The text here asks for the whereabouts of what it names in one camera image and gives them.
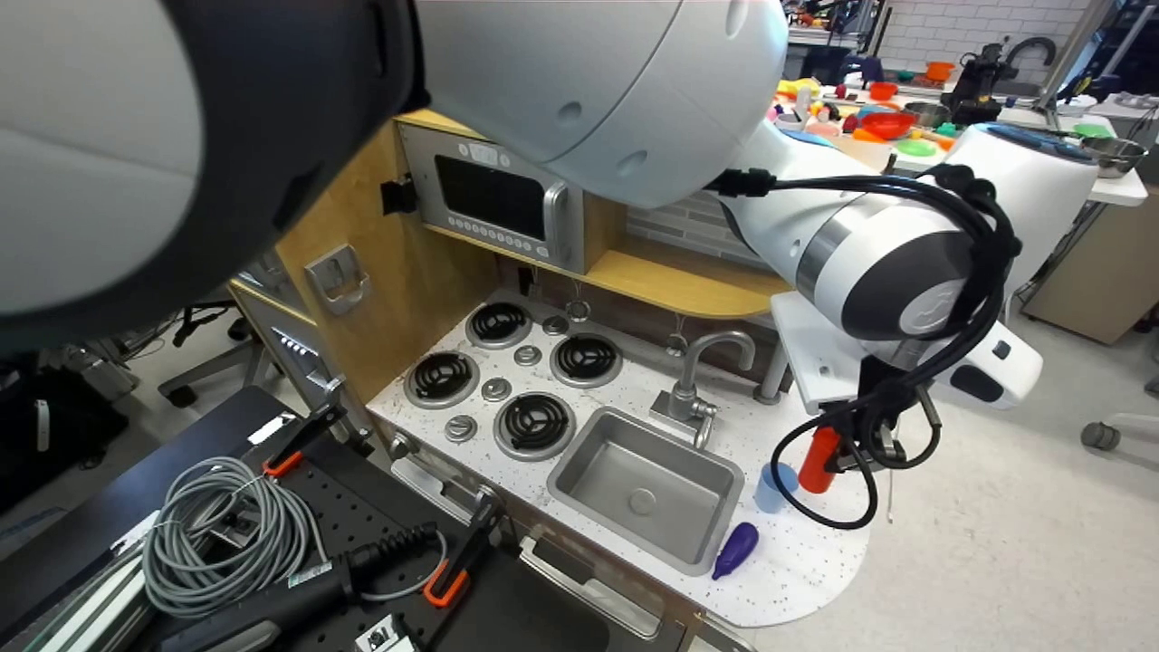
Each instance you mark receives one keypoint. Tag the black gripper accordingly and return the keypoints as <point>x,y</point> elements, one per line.
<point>893,401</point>

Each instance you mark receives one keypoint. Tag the red sauce bottle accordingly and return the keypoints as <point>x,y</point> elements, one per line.
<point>820,465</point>

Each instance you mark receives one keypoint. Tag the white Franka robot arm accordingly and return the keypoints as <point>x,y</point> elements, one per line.
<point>546,72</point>

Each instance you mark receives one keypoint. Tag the small bluish grey cup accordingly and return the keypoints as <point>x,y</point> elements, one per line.
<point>766,491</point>

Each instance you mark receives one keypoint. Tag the grey round stove knob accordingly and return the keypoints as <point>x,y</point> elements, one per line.
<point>463,428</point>
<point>498,390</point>
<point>528,355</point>
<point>555,325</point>

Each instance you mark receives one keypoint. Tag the orange cup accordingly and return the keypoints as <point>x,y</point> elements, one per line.
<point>939,72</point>

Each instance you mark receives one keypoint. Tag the purple toy eggplant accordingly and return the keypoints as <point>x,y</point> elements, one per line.
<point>735,549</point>

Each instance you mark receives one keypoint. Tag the grey toy faucet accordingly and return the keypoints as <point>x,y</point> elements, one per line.
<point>695,386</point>

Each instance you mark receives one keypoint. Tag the chair wheel base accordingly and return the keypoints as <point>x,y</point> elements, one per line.
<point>1104,436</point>

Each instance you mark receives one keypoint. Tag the grey toy sink basin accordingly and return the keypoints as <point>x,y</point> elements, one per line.
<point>639,482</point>

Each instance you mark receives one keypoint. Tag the beige cabinet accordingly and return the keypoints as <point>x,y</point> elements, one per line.
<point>1110,271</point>

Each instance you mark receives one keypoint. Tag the green plate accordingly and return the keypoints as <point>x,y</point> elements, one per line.
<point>918,151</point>

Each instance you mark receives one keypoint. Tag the red bowl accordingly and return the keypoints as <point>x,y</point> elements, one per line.
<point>888,123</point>

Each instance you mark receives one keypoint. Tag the white cluttered work table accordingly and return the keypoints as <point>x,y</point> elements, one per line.
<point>1126,185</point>

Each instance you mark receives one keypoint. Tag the black machine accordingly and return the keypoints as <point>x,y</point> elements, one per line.
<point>980,83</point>

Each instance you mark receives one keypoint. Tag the metal bowl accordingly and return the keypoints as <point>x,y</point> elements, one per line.
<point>1116,153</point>

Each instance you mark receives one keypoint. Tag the white pegboard panel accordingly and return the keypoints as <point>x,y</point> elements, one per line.
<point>980,29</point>

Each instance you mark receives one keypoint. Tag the black orange bar clamp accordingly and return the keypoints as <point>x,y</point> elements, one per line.
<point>288,461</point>
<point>449,585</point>

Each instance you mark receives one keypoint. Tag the grey toy microwave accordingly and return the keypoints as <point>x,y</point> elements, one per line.
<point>494,204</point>

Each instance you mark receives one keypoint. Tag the white label block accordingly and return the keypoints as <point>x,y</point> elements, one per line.
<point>386,634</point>

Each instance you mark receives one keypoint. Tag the black perforated robot table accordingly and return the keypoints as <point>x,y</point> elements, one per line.
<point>351,509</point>

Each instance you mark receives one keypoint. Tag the black clip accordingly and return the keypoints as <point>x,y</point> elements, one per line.
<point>399,195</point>

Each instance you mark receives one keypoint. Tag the wooden toy kitchen unit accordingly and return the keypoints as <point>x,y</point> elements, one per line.
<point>365,264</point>

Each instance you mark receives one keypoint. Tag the grey toy water dispenser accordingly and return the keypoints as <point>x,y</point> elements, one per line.
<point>340,280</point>

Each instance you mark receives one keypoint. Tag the black office chair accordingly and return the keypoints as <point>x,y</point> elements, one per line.
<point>203,349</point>

